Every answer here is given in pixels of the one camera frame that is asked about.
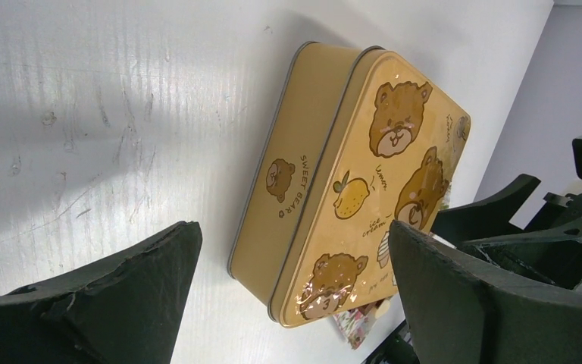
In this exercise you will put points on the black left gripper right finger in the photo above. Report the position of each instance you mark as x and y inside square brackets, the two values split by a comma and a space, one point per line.
[461, 309]

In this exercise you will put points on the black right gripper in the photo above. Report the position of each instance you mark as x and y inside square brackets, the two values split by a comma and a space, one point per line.
[551, 255]

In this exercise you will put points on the floral rectangular tray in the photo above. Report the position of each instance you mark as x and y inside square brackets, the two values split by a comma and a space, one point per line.
[355, 324]

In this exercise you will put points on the yellow tin box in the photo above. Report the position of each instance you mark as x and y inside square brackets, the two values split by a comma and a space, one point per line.
[306, 111]

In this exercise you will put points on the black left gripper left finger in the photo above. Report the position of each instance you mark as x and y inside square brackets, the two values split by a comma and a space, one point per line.
[124, 308]

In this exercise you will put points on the silver tin lid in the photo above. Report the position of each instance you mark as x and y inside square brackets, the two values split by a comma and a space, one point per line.
[395, 143]

